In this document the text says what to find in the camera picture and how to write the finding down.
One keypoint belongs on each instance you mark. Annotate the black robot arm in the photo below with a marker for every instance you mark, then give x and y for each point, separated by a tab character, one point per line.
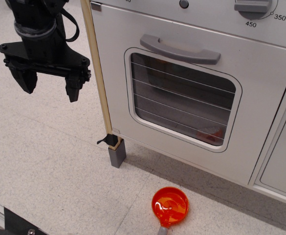
38	19

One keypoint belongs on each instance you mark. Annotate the wooden side post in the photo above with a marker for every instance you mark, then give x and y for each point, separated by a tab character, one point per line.
86	9

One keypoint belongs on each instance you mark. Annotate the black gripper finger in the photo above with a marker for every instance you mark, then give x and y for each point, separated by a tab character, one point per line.
73	86
26	77

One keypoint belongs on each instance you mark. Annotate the grey temperature knob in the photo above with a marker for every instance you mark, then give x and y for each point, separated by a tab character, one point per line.
252	9

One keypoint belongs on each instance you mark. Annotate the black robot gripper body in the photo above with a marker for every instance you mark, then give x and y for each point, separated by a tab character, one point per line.
51	55

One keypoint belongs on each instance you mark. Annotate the grey cabinet foot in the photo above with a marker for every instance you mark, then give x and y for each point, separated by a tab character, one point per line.
117	156

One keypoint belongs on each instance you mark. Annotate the orange plastic ladle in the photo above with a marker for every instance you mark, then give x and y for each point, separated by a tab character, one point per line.
170	205

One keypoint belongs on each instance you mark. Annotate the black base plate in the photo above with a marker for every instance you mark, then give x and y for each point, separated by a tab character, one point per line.
16	225

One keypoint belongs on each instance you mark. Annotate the small grey round button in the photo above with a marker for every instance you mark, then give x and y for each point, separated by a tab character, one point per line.
183	4

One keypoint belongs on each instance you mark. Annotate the white oven door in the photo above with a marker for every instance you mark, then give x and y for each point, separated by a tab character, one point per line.
182	102

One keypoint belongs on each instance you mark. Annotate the white toy kitchen cabinet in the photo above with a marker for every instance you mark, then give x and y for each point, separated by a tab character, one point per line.
206	14

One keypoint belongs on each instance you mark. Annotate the orange item inside oven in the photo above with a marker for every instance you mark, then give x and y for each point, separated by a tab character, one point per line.
212	135

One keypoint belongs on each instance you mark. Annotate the black tape strip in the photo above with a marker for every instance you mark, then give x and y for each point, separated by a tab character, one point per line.
109	139

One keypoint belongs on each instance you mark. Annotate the grey oven door handle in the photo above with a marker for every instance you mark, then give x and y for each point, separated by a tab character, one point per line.
204	56

